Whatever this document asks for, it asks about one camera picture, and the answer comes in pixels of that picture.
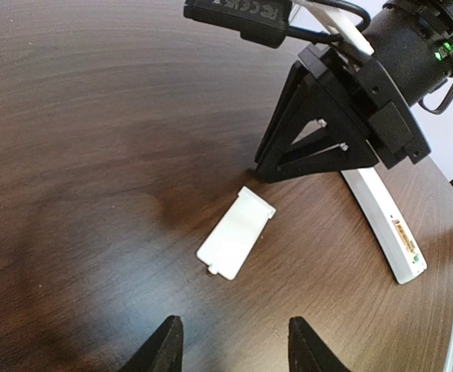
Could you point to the white battery cover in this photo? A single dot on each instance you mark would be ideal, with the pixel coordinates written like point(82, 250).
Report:
point(230, 242)

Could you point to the white remote control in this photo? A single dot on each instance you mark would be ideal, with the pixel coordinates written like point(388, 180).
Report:
point(379, 208)

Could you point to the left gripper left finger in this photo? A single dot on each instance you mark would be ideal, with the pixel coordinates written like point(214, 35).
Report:
point(162, 351)

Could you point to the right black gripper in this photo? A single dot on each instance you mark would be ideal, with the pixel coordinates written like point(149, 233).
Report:
point(309, 133)

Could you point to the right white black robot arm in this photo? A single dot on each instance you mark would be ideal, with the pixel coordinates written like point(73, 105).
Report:
point(413, 40)

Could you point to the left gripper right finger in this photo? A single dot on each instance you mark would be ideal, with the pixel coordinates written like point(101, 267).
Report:
point(308, 352)

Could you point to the copper AA battery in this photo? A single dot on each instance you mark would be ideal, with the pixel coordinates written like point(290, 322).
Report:
point(409, 246)

